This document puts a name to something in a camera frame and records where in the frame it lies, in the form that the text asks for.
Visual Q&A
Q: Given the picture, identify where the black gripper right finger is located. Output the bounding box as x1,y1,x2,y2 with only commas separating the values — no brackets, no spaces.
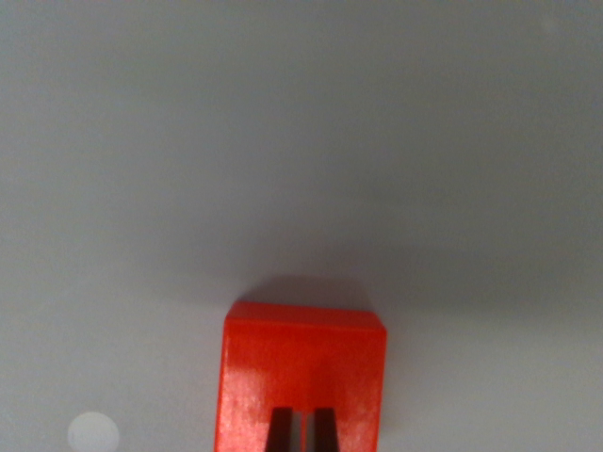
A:
312,407,342,452

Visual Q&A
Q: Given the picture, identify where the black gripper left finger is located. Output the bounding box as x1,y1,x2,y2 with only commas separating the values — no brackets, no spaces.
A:
265,407,295,452

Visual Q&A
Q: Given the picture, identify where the red wooden block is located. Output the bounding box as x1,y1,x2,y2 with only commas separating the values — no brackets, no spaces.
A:
214,300,389,452

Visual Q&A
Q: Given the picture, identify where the white plastic tray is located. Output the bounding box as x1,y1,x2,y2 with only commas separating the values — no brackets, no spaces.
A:
0,0,603,452

